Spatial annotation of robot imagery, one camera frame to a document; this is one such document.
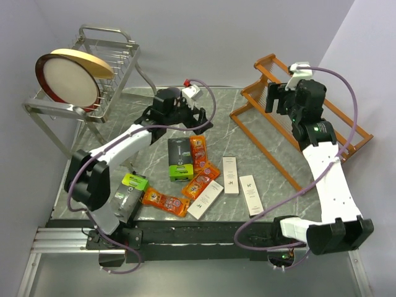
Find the tan wooden plate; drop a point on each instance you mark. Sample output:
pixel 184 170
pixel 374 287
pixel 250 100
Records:
pixel 95 66

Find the white box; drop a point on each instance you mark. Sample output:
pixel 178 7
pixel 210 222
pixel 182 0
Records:
pixel 230 176
pixel 205 200
pixel 251 195

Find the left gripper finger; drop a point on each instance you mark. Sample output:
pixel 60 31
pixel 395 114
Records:
pixel 197 125
pixel 200 115

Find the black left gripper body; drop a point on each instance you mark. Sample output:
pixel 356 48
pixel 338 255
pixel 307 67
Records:
pixel 185 112

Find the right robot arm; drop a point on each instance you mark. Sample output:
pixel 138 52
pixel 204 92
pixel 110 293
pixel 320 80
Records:
pixel 342 226

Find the orange razor pack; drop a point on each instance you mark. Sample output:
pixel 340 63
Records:
pixel 196 186
pixel 173 205
pixel 199 152

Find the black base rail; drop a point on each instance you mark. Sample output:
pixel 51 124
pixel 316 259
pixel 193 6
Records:
pixel 176 240

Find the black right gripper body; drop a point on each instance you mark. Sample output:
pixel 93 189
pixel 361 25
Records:
pixel 294 112

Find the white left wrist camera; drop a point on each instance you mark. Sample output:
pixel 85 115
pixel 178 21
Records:
pixel 191 93

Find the aluminium frame rail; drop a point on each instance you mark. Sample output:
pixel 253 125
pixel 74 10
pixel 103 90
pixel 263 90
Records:
pixel 55 241

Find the orange wooden shelf rack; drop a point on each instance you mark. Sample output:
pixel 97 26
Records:
pixel 299 124

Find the orange razor pack upper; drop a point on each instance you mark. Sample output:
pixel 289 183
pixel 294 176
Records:
pixel 199 152

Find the orange razor pack middle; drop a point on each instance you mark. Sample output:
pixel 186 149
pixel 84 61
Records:
pixel 196 186

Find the white box middle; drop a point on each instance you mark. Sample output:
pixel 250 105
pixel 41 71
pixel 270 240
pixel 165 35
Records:
pixel 230 176

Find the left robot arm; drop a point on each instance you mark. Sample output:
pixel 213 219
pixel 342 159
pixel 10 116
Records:
pixel 88 177

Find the red rimmed white plate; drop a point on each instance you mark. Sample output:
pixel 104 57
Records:
pixel 66 81

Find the white box right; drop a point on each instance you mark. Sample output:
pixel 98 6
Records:
pixel 251 195

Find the orange razor pack lower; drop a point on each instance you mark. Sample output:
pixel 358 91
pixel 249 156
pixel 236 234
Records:
pixel 173 205

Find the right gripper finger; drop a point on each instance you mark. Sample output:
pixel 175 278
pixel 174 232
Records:
pixel 273 93
pixel 284 102

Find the black green razor box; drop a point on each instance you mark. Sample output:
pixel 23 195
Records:
pixel 180 163
pixel 128 197

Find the white box left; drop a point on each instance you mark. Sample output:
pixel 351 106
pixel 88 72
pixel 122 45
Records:
pixel 205 200

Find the steel dish rack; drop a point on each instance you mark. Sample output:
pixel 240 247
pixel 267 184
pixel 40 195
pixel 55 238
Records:
pixel 116 47

